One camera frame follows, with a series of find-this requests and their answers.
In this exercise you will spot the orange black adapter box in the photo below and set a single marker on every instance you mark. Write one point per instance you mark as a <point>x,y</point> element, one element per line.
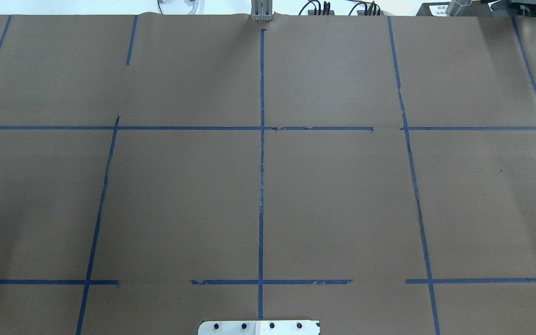
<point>315,7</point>
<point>370,9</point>

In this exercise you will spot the metal cup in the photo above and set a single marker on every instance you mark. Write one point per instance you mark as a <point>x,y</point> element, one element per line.
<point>457,8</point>

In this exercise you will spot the aluminium frame post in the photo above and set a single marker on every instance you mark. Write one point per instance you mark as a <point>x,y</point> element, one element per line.
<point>262,10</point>

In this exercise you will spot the white camera pole with base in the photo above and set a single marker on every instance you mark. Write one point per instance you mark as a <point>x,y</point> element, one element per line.
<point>260,327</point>

